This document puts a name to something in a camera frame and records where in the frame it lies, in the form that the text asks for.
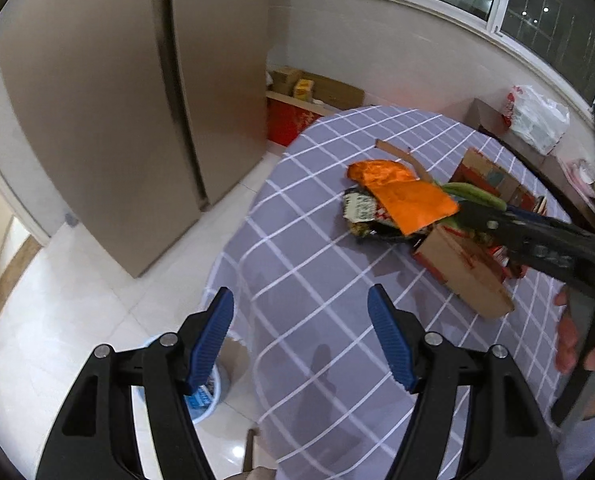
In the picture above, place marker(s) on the white green printed packet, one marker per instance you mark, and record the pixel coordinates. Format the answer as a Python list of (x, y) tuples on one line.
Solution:
[(360, 209)]

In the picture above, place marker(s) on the white plastic bag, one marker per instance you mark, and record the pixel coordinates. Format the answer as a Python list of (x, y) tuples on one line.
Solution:
[(535, 117)]

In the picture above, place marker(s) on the flat brown cardboard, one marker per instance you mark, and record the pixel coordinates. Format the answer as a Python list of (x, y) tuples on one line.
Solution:
[(337, 91)]

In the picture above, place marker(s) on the red paper bag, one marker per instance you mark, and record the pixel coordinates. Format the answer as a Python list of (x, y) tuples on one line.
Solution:
[(457, 270)]

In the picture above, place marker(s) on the large red box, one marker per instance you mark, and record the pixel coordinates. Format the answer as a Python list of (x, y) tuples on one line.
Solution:
[(290, 122)]

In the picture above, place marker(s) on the dark snack packet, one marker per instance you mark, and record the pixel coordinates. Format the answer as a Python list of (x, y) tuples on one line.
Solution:
[(387, 234)]

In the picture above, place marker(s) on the blue plastic waste bin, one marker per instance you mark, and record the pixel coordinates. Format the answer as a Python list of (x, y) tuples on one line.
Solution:
[(207, 407)]

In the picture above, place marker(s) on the purple checked tablecloth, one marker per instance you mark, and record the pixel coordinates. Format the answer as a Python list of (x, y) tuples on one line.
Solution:
[(327, 260)]

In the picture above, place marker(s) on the orange foil wrapper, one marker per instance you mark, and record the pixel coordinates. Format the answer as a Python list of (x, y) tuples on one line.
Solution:
[(412, 205)]

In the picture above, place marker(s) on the brown cardboard strip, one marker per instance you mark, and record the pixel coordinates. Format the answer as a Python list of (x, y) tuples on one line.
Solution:
[(412, 160)]

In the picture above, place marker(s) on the person's right hand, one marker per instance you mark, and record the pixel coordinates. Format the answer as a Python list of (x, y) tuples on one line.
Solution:
[(565, 340)]

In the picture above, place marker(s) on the person's right forearm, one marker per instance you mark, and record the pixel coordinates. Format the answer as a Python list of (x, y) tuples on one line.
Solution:
[(592, 450)]

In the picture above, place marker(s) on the yellow box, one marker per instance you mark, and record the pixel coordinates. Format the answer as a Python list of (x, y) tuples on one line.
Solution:
[(303, 91)]

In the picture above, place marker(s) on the brown printed carton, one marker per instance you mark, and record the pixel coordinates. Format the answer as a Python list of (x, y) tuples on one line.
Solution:
[(497, 177)]

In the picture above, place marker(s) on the blue white tissue packet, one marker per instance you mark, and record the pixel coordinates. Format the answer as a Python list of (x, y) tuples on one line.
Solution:
[(201, 397)]

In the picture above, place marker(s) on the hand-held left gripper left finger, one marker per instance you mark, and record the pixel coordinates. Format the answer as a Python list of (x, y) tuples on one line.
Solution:
[(210, 340)]

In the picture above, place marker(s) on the green cucumber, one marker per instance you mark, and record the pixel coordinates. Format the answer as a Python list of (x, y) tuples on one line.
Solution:
[(472, 195)]

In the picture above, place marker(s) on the small cardboard box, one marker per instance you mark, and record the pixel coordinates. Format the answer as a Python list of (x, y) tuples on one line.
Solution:
[(283, 80)]

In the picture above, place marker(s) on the white framed window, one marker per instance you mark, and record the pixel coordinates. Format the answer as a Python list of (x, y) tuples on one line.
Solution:
[(542, 5)]

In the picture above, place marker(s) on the beige two-door refrigerator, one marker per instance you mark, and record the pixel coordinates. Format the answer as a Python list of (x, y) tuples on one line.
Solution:
[(102, 110)]

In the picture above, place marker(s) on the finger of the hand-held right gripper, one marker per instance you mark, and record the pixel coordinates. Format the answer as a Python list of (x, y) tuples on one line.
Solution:
[(532, 217), (492, 230)]

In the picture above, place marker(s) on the dark wooden side table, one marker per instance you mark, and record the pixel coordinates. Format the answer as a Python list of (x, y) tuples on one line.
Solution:
[(487, 120)]

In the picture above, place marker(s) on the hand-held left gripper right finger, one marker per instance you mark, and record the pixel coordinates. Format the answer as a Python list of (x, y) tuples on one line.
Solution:
[(390, 340)]

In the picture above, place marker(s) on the pink place mat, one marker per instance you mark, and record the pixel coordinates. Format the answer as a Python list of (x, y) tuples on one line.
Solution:
[(577, 172)]

